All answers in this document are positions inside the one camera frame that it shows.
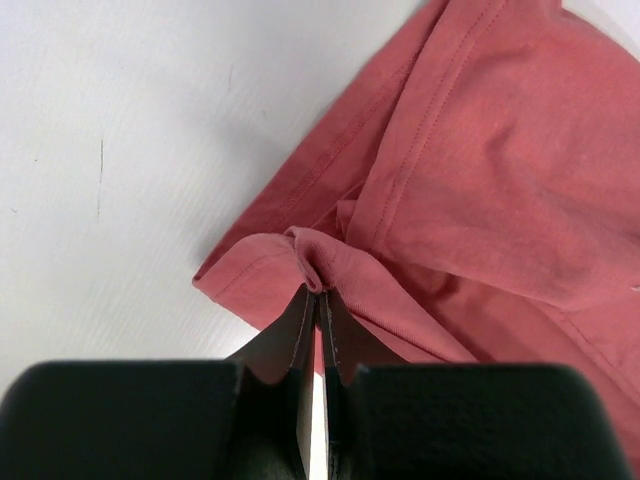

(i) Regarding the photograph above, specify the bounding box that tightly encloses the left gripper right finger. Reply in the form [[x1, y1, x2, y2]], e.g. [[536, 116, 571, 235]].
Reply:
[[318, 290, 633, 479]]

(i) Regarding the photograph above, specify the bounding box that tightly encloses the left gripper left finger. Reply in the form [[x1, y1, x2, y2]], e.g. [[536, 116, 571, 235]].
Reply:
[[1, 288, 316, 479]]

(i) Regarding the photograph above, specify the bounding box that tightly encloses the red t shirt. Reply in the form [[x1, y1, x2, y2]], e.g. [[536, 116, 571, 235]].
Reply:
[[194, 1, 639, 457]]

